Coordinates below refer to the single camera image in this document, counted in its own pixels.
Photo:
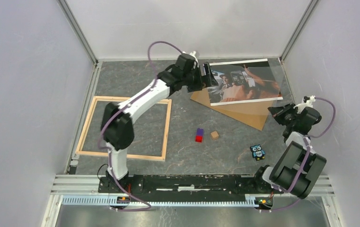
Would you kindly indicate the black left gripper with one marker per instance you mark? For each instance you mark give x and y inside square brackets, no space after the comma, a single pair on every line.
[206,81]

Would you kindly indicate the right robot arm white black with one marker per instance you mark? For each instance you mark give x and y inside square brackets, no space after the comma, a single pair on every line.
[299,167]

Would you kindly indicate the printed photo with white border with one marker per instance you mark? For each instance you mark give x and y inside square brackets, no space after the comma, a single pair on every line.
[244,82]

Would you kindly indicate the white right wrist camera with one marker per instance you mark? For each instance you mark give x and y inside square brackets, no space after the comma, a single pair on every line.
[307,101]

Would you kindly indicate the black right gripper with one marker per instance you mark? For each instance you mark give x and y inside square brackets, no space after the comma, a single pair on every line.
[277,112]

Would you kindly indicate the brown cardboard backing board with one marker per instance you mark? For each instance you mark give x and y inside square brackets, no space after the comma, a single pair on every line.
[253,114]

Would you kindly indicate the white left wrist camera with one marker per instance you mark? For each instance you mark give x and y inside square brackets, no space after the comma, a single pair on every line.
[194,54]

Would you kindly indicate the small wooden cube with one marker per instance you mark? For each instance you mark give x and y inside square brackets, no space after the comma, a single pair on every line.
[214,135]

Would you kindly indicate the red and purple block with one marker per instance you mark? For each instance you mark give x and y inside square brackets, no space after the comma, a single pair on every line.
[199,135]

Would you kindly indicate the blue owl figure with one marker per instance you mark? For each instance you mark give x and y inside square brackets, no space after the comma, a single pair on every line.
[257,152]

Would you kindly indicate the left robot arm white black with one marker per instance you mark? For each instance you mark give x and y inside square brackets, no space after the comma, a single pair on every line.
[117,130]

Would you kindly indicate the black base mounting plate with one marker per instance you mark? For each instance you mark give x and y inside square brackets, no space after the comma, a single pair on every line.
[184,188]

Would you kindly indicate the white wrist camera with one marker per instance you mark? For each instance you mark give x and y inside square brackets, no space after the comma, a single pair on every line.
[307,101]
[194,54]

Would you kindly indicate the light wooden picture frame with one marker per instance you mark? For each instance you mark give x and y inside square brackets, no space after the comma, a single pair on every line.
[79,149]

